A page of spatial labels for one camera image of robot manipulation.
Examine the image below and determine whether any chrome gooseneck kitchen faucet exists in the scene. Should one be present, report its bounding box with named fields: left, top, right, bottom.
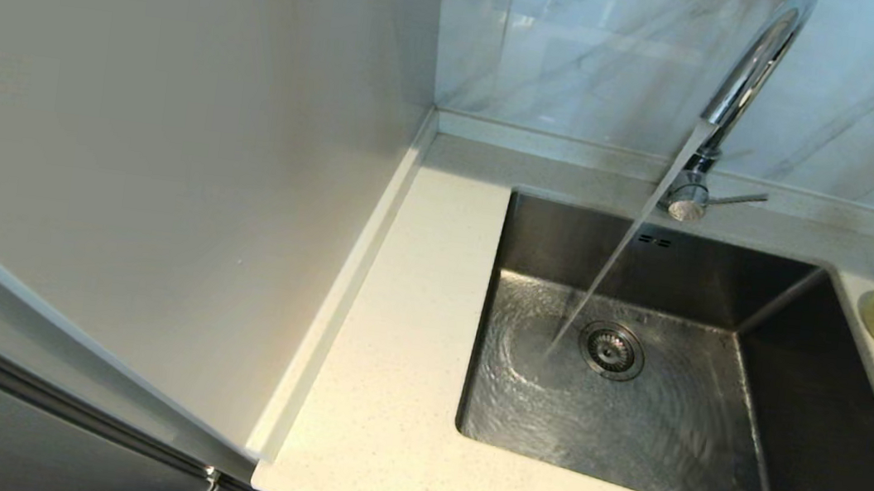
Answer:
left=655, top=0, right=818, bottom=236

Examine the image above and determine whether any stainless steel sink basin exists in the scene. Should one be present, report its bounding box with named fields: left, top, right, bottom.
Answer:
left=447, top=187, right=874, bottom=491

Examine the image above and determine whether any round metal drain strainer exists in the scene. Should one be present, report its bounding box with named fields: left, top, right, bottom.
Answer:
left=574, top=320, right=649, bottom=385

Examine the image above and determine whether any grey metal appliance door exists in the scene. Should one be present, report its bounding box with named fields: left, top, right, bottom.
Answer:
left=0, top=199, right=371, bottom=491

